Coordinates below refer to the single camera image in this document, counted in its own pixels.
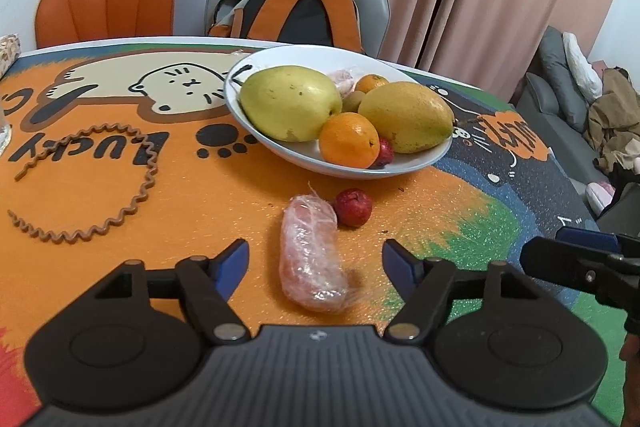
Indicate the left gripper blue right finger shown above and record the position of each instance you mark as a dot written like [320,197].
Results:
[403,269]

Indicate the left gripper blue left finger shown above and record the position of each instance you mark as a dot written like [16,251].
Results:
[228,269]

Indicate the large orange mandarin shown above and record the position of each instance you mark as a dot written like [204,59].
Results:
[349,140]

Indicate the brown kiwi-like fruit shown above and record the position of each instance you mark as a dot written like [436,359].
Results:
[352,101]

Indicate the person's right hand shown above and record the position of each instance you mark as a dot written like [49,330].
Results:
[629,354]

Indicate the small red fruit on mat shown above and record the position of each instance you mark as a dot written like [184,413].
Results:
[353,207]

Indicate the small red fruit in plate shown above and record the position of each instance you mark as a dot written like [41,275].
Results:
[385,155]

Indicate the clothes pile on sofa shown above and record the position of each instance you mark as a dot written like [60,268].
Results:
[612,125]

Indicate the white oval plate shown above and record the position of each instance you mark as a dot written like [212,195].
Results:
[307,155]

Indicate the yellow pear with stem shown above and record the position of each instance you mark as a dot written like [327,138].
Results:
[410,116]

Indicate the colourful cat table mat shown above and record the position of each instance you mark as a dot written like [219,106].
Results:
[94,176]

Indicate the green-yellow pear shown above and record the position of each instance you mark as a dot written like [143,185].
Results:
[289,103]

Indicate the grey sofa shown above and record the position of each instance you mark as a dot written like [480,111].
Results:
[550,101]

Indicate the small orange in plate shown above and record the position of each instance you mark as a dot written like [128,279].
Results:
[370,82]

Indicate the wrapped pink piece in plate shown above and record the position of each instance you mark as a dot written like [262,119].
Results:
[343,80]

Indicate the orange black backpack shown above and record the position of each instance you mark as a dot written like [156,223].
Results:
[322,22]

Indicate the tissue pack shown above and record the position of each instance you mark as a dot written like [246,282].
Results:
[10,50]

